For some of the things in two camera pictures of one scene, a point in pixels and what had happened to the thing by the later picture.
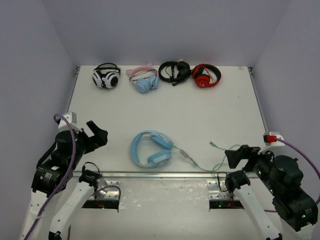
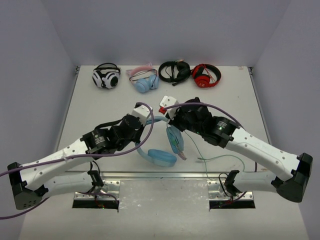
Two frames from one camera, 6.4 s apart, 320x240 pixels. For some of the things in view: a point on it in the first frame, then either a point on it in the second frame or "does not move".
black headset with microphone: x=175 y=72 does not move
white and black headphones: x=106 y=75 does not move
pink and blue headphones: x=144 y=78 does not move
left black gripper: x=88 y=139 → x=139 y=130
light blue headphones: x=158 y=159 → x=161 y=158
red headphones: x=206 y=75 does not move
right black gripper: x=244 y=152 → x=174 y=121
